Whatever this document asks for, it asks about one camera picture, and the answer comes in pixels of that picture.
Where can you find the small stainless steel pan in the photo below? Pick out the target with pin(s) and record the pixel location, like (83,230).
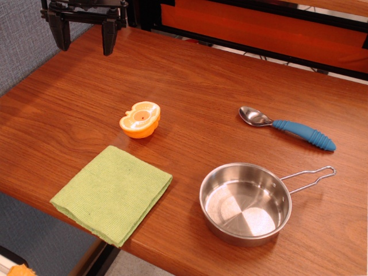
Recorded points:
(247,205)

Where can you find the orange object at corner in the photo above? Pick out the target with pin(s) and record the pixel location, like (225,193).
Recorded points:
(20,270)

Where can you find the orange panel black frame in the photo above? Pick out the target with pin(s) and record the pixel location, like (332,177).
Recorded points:
(282,30)

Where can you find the black table leg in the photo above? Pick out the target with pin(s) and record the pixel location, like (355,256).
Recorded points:
(96,260)

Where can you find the orange plastic toy half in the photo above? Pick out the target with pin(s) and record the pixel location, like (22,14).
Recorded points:
(142,120)

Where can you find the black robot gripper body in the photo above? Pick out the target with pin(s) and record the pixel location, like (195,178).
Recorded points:
(88,12)

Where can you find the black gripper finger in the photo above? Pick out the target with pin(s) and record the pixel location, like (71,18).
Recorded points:
(109,34)
(60,29)

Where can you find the blue handled metal spoon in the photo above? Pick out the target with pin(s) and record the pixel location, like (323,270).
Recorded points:
(256,118)

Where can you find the green folded towel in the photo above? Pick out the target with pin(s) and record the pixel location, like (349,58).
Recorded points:
(112,194)

